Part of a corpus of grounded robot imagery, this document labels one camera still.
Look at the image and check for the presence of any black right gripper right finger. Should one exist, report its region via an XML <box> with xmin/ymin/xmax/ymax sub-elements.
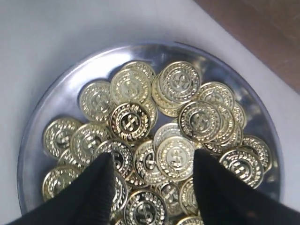
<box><xmin>193</xmin><ymin>149</ymin><xmax>300</xmax><ymax>225</ymax></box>

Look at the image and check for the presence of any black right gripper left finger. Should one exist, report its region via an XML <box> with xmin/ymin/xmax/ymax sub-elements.
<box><xmin>11</xmin><ymin>153</ymin><xmax>115</xmax><ymax>225</ymax></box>

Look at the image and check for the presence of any round steel plate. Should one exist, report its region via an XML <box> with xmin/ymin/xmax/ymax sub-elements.
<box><xmin>17</xmin><ymin>43</ymin><xmax>282</xmax><ymax>225</ymax></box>

